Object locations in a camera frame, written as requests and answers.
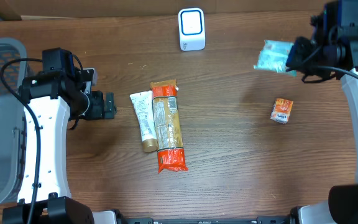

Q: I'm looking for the orange pasta packet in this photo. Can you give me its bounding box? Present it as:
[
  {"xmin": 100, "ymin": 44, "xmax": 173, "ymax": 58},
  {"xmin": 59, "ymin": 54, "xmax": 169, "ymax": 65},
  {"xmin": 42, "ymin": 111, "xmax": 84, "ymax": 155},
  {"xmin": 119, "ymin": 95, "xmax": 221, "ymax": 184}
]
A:
[{"xmin": 150, "ymin": 80, "xmax": 188, "ymax": 172}]

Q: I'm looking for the teal snack packet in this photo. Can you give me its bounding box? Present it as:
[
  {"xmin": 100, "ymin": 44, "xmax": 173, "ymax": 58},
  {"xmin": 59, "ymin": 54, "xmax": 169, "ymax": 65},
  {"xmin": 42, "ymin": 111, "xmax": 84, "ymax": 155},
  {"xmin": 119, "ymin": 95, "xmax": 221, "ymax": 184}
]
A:
[{"xmin": 254, "ymin": 40, "xmax": 296, "ymax": 77}]

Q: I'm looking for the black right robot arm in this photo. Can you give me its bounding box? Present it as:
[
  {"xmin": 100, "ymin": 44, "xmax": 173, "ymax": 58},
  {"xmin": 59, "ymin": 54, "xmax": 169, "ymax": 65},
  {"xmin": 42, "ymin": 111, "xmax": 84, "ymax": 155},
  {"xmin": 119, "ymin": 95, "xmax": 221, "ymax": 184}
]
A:
[{"xmin": 286, "ymin": 0, "xmax": 358, "ymax": 223}]

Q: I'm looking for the white barcode scanner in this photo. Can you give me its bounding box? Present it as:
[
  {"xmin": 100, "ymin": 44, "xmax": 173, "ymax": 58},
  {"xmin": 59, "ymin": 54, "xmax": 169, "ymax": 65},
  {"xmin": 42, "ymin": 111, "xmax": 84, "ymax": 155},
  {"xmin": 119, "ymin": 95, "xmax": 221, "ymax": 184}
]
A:
[{"xmin": 178, "ymin": 7, "xmax": 206, "ymax": 52}]

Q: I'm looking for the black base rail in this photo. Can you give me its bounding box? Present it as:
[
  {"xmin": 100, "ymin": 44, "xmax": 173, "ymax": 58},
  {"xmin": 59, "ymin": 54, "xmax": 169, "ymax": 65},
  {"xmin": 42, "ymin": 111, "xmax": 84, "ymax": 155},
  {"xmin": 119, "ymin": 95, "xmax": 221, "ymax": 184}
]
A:
[{"xmin": 117, "ymin": 215, "xmax": 298, "ymax": 224}]

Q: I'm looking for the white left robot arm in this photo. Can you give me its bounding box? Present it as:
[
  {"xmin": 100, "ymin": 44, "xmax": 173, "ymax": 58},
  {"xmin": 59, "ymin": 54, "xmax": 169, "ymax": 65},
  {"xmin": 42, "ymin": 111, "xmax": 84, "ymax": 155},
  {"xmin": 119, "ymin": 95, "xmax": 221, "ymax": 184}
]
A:
[{"xmin": 2, "ymin": 48, "xmax": 117, "ymax": 223}]

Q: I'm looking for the cardboard back wall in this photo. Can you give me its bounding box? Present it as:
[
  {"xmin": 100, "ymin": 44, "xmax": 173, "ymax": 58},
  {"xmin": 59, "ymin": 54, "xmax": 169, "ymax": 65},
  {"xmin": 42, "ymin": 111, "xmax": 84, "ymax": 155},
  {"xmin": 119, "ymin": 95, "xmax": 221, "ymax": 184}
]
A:
[{"xmin": 0, "ymin": 0, "xmax": 329, "ymax": 20}]

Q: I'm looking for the red white small packet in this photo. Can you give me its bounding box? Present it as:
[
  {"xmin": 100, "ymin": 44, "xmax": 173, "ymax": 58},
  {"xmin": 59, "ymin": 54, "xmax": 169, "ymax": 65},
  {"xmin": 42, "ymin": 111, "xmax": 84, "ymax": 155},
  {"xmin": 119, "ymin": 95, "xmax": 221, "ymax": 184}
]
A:
[{"xmin": 270, "ymin": 98, "xmax": 293, "ymax": 124}]

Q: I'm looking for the white tube gold cap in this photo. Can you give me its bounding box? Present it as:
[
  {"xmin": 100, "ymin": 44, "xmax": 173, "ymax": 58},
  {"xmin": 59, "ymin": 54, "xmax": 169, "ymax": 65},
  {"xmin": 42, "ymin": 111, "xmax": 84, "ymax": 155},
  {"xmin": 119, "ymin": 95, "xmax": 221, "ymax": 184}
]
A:
[{"xmin": 130, "ymin": 90, "xmax": 158, "ymax": 152}]

